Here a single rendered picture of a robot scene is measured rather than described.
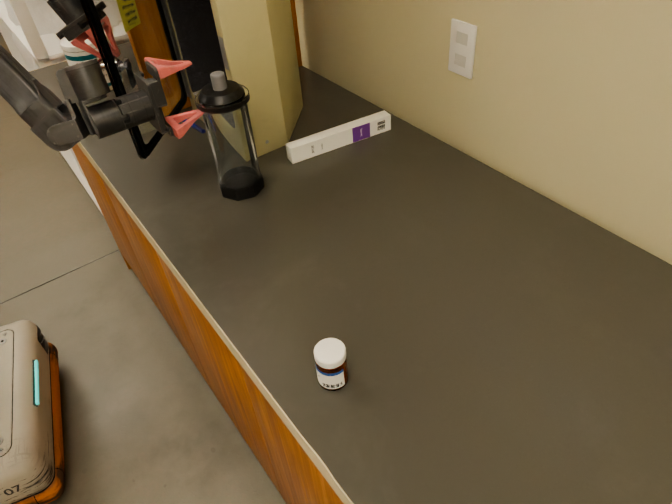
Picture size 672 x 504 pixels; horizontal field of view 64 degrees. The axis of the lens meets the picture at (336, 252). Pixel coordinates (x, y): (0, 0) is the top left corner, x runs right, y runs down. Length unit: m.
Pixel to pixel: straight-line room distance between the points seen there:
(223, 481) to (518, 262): 1.21
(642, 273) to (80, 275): 2.27
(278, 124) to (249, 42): 0.21
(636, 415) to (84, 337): 2.02
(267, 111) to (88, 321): 1.44
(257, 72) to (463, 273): 0.63
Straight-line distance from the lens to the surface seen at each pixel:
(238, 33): 1.22
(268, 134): 1.33
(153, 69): 1.03
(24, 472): 1.83
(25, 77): 1.07
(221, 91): 1.11
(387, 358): 0.86
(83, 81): 1.03
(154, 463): 1.96
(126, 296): 2.50
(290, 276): 1.00
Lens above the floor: 1.64
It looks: 42 degrees down
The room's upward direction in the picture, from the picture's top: 6 degrees counter-clockwise
